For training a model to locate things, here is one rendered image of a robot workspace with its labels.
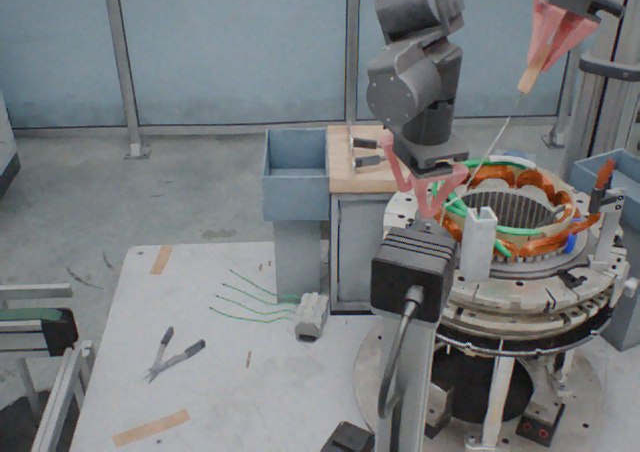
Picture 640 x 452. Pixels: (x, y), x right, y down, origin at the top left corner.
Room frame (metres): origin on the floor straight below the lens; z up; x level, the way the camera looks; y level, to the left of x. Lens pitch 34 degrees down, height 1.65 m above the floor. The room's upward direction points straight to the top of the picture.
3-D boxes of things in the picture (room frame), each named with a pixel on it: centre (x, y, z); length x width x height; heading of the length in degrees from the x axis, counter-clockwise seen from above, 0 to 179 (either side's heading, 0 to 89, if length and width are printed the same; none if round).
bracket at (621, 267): (0.71, -0.37, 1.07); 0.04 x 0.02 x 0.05; 143
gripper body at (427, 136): (0.75, -0.12, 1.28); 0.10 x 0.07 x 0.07; 21
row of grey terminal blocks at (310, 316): (0.96, 0.02, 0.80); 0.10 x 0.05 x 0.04; 167
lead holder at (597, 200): (0.71, -0.32, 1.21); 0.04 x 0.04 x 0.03; 5
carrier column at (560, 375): (0.80, -0.37, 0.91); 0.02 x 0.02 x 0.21
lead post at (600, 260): (0.72, -0.34, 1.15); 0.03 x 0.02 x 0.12; 87
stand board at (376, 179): (1.07, -0.11, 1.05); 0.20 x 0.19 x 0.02; 91
